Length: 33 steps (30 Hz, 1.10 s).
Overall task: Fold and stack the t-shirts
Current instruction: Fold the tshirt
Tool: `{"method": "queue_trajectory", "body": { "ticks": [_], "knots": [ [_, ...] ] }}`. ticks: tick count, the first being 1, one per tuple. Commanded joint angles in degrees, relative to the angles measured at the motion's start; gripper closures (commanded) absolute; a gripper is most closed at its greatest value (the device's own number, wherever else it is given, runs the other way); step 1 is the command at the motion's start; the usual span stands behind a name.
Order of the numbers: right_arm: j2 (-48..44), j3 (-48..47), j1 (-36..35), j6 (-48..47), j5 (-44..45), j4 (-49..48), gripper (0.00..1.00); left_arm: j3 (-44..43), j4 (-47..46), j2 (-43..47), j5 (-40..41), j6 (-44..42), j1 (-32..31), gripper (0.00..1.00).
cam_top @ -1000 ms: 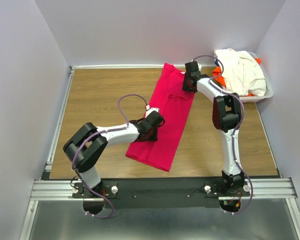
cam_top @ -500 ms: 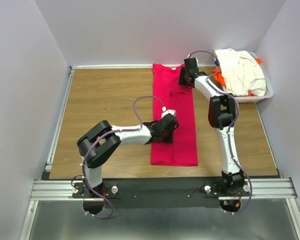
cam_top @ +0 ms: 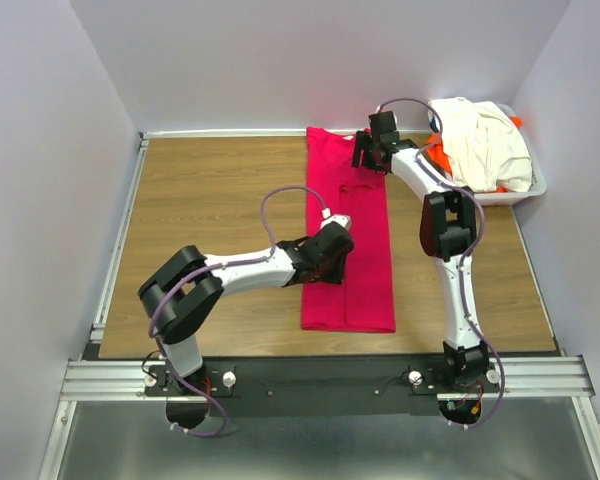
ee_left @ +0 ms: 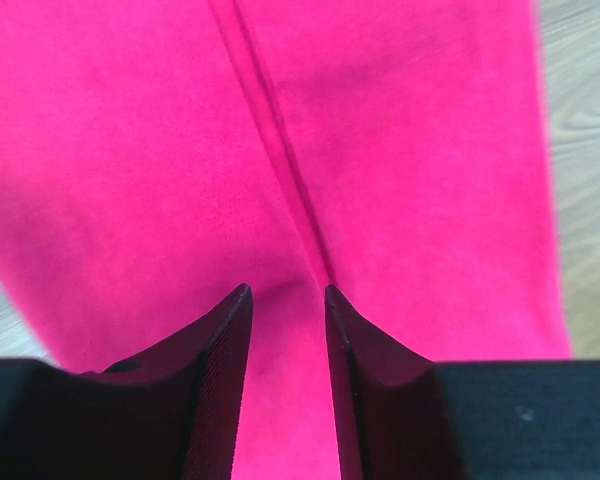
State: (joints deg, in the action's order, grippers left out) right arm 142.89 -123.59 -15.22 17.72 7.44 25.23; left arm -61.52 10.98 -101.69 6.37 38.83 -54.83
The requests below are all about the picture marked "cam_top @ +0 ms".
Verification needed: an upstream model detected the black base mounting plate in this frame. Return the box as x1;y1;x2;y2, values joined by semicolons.
144;354;500;429

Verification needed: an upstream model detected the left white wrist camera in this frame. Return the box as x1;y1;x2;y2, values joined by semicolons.
320;209;352;231

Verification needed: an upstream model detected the white laundry basket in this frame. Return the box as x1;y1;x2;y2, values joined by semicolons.
427;102;549;209

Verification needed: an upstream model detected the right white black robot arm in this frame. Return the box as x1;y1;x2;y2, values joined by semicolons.
352;111;490;392

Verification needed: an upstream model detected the orange t shirt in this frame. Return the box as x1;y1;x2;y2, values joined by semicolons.
425;114;522;193

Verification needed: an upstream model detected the pink t shirt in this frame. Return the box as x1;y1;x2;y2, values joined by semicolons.
301;127;396;334

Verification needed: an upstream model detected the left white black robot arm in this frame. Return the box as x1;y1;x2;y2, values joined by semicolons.
138;215;354;395

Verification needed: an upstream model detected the white t shirt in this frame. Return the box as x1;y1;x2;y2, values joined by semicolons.
427;96;533;194

